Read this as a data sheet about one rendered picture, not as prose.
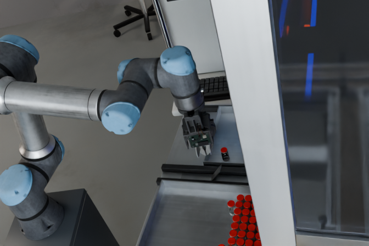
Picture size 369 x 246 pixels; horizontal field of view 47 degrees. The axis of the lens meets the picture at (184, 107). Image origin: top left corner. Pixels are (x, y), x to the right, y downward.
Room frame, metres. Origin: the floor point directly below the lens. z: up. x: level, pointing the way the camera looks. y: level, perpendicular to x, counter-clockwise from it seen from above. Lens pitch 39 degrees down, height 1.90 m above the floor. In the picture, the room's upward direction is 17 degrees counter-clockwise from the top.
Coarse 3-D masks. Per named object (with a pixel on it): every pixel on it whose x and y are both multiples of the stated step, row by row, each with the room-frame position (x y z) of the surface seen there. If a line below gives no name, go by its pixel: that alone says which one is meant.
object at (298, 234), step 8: (296, 232) 0.41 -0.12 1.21; (304, 232) 0.40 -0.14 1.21; (312, 232) 0.40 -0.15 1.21; (320, 232) 0.39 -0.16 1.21; (296, 240) 0.40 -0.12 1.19; (304, 240) 0.40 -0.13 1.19; (312, 240) 0.39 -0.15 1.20; (320, 240) 0.39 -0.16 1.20; (328, 240) 0.38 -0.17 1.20; (336, 240) 0.38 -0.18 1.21; (344, 240) 0.37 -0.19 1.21; (352, 240) 0.36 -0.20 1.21; (360, 240) 0.36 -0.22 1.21; (368, 240) 0.36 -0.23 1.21
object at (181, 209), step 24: (168, 192) 0.86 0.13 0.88; (192, 192) 0.83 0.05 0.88; (216, 192) 0.81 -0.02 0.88; (240, 192) 0.78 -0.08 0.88; (168, 216) 0.77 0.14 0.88; (192, 216) 0.75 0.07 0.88; (216, 216) 0.72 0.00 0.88; (144, 240) 0.71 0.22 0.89; (168, 240) 0.70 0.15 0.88; (192, 240) 0.67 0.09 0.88; (216, 240) 0.65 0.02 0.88
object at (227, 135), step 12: (228, 108) 1.13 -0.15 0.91; (216, 120) 1.08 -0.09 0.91; (228, 120) 1.09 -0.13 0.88; (216, 132) 1.05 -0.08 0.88; (228, 132) 1.03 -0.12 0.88; (216, 144) 1.00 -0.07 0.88; (228, 144) 0.98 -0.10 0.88; (240, 144) 0.96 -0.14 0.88; (204, 156) 0.93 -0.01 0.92; (216, 156) 0.94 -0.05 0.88; (240, 156) 0.91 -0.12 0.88
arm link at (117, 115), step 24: (0, 72) 0.96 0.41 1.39; (0, 96) 0.87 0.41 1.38; (24, 96) 0.85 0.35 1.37; (48, 96) 0.83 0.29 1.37; (72, 96) 0.80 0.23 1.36; (96, 96) 0.78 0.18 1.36; (120, 96) 0.77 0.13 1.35; (144, 96) 0.78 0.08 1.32; (96, 120) 0.77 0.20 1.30; (120, 120) 0.71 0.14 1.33
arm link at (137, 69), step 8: (120, 64) 0.90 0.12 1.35; (128, 64) 0.88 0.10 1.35; (136, 64) 0.87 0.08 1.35; (144, 64) 0.86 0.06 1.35; (152, 64) 0.85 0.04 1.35; (120, 72) 0.88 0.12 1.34; (128, 72) 0.85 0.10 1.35; (136, 72) 0.84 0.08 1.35; (144, 72) 0.84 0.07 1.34; (152, 72) 0.84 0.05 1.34; (120, 80) 0.87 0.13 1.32; (136, 80) 0.81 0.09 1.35; (144, 80) 0.82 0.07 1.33; (152, 80) 0.83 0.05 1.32; (152, 88) 0.83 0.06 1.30
